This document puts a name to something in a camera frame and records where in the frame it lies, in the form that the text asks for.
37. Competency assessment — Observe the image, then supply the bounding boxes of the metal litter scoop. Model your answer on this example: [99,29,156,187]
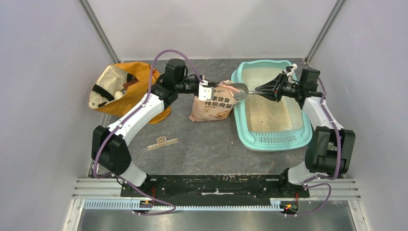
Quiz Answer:
[225,83,263,101]

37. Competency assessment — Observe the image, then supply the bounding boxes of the aluminium frame rail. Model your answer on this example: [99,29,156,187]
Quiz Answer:
[64,174,368,231]

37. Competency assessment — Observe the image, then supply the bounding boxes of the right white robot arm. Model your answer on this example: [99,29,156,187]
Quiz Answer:
[255,65,356,197]

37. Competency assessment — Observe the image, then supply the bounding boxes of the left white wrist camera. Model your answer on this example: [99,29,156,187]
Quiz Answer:
[198,80,214,101]

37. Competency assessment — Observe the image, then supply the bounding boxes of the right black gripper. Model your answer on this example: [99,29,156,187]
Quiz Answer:
[256,73,303,103]

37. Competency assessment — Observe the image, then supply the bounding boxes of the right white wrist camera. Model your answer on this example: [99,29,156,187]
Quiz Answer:
[284,64,298,77]

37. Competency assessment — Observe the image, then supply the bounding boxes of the pink cat litter bag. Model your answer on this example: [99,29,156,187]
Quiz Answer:
[189,86,238,122]

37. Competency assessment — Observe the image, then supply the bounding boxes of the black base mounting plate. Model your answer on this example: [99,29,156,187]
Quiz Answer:
[140,174,310,207]

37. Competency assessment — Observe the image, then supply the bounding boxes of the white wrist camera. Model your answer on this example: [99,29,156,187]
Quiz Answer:
[198,80,214,101]
[284,64,298,77]

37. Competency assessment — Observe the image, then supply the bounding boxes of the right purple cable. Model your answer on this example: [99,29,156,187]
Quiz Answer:
[292,64,342,218]

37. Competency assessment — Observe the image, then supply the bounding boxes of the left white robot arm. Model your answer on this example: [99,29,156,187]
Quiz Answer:
[89,59,207,197]

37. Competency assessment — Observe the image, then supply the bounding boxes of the teal litter box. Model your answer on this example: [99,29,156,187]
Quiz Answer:
[231,60,312,152]

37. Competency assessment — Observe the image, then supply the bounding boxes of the orange cloth bag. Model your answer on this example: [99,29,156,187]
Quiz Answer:
[89,62,160,117]

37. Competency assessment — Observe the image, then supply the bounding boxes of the wooden bag clip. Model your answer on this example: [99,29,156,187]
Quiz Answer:
[147,136,178,151]

